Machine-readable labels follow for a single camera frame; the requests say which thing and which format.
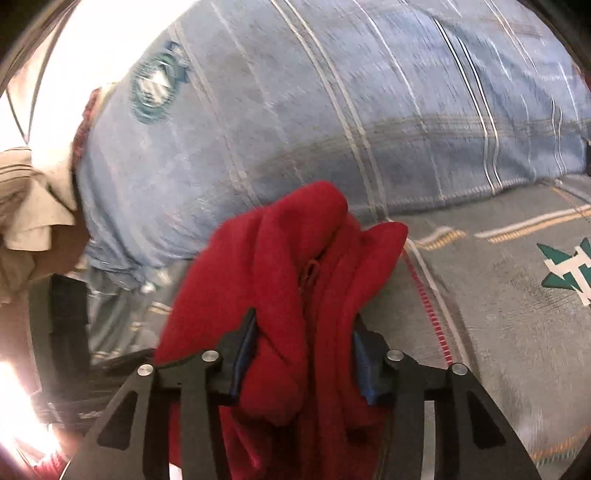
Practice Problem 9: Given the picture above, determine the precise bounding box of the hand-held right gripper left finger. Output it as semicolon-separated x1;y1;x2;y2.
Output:
60;308;258;480

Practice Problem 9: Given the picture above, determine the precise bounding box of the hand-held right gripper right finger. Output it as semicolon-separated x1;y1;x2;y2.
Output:
352;314;543;480

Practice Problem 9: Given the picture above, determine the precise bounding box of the red fleece garment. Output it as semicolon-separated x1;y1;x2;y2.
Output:
154;181;409;480

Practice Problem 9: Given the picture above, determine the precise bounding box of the grey striped bedsheet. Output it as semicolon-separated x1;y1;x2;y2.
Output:
369;173;591;467

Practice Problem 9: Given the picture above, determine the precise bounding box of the dark object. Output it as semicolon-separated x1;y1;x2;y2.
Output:
28;272;155;425

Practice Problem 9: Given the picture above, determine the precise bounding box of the blue striped quilt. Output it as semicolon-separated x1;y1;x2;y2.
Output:
74;0;591;287

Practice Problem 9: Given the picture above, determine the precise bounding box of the beige striped cloth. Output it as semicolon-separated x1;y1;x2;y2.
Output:
0;148;79;303

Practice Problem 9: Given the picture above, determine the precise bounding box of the red checked cloth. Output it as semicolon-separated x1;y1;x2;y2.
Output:
71;88;103;164

